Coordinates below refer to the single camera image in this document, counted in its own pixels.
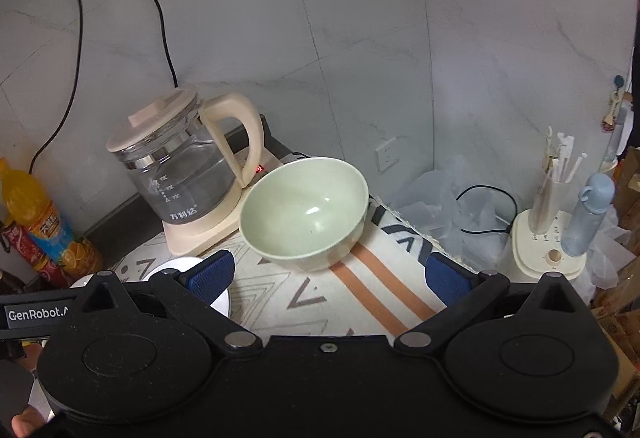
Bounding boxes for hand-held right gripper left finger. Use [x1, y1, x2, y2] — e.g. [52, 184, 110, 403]
[75, 250, 263, 355]

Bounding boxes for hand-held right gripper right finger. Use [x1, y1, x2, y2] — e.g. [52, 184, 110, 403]
[394, 252, 588, 361]

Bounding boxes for blue baby bottle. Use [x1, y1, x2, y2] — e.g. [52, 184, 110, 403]
[560, 173, 617, 259]

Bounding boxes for person's left hand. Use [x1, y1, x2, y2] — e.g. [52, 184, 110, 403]
[12, 405, 52, 438]

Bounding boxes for orange juice bottle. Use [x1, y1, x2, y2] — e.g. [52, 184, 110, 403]
[0, 158, 104, 279]

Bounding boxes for cup of white straws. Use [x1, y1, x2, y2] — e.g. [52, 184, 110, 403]
[531, 125, 588, 235]

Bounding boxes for clear spray bottle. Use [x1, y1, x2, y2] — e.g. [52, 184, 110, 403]
[599, 102, 632, 175]

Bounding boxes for small white wall socket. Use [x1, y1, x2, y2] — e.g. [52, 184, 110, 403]
[375, 136, 402, 175]

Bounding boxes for red drink can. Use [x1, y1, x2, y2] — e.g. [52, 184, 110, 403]
[0, 222, 67, 289]

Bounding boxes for black power cable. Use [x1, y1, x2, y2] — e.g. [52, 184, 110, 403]
[28, 0, 85, 175]
[106, 0, 180, 88]

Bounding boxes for thin black cable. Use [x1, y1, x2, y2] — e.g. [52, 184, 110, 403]
[456, 185, 522, 237]

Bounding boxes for cardboard boxes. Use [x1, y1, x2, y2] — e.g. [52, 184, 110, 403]
[589, 157, 640, 438]

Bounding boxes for pale green bowl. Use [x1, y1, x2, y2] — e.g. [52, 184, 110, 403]
[239, 157, 371, 273]

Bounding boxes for white plate with blue rim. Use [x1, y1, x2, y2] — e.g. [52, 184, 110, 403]
[69, 257, 233, 319]

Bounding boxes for patterned table cloth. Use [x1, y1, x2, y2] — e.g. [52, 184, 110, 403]
[107, 198, 481, 339]

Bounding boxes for clear plastic bags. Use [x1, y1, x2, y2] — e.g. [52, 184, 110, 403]
[389, 157, 518, 269]

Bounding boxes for hanging wall ornament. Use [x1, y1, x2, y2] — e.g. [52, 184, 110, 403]
[601, 74, 627, 135]

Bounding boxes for cream bottle warmer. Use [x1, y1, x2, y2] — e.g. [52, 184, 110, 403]
[509, 209, 599, 285]

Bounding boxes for glass kettle with cream handle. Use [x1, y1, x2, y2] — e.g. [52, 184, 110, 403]
[105, 86, 266, 225]

